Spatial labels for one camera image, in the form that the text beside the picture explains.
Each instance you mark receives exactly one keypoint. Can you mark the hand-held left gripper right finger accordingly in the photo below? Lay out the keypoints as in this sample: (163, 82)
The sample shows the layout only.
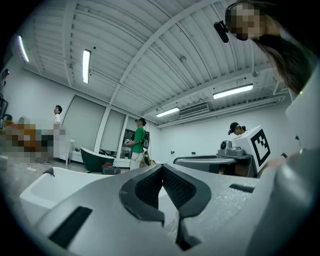
(220, 200)

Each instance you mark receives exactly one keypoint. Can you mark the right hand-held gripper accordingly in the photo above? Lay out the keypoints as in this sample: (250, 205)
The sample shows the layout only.
(250, 150)

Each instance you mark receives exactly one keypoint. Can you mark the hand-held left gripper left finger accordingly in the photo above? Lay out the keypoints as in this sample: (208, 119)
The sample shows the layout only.
(105, 225)

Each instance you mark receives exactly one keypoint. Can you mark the person's right forearm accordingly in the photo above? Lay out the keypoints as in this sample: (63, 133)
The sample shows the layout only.
(275, 162)

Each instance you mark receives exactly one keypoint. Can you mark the white bathtub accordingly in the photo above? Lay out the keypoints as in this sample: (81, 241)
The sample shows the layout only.
(50, 190)

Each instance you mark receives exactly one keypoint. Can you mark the green bathtub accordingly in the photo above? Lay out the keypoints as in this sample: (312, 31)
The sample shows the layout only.
(95, 160)

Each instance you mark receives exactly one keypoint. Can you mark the ceiling air conditioner vent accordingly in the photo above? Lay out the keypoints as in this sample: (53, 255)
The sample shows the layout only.
(193, 109)

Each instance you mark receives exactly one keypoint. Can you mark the blue and red vacuum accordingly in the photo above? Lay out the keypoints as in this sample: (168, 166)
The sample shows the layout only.
(110, 168)

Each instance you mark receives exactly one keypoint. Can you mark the ceiling tube light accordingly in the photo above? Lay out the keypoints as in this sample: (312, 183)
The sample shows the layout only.
(167, 112)
(232, 91)
(23, 48)
(86, 66)

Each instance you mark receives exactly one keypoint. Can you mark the dark blue cloth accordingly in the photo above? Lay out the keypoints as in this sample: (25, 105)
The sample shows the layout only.
(50, 172)

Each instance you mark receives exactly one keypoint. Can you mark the black wrist band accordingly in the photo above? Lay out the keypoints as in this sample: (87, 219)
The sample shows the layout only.
(284, 155)

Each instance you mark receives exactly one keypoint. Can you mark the person's gray shirt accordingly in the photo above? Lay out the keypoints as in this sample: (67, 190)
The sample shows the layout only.
(300, 200)

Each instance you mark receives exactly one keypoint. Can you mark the white drawer cabinet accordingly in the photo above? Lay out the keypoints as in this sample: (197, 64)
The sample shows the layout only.
(65, 150)

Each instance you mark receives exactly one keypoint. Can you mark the window with white blind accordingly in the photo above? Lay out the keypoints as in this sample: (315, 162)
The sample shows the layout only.
(112, 131)
(83, 122)

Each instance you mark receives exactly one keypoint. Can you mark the person's face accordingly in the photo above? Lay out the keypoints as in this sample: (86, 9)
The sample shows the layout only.
(246, 20)

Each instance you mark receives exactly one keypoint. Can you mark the black head camera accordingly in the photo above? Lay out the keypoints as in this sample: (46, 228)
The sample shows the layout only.
(221, 31)

